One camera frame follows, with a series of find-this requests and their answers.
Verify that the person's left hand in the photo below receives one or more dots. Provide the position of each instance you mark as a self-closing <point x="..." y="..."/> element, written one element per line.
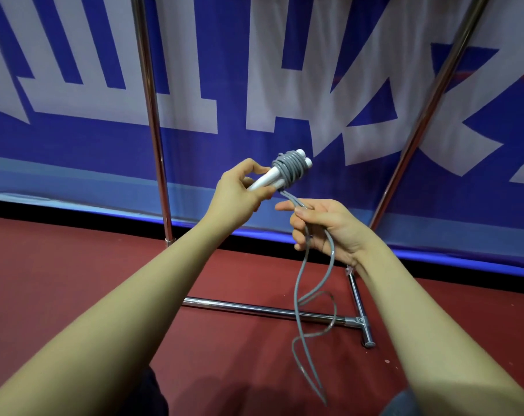
<point x="229" y="199"/>

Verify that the person's right hand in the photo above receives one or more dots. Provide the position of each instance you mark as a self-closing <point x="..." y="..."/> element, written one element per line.
<point x="338" y="231"/>

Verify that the person's left thumb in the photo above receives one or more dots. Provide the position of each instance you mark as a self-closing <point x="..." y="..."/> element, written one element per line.
<point x="264" y="194"/>

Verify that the chrome metal banner stand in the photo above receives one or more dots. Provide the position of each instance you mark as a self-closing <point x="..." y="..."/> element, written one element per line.
<point x="156" y="138"/>

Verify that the blue and white banner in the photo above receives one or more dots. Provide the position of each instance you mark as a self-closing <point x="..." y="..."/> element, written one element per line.
<point x="262" y="82"/>

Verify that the person's right forearm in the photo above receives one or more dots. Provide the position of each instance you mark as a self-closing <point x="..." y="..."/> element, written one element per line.
<point x="431" y="342"/>

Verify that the person's left forearm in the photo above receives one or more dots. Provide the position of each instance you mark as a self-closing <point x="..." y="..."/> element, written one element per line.
<point x="114" y="324"/>

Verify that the person's right thumb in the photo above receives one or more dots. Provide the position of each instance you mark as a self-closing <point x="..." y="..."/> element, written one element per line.
<point x="301" y="204"/>

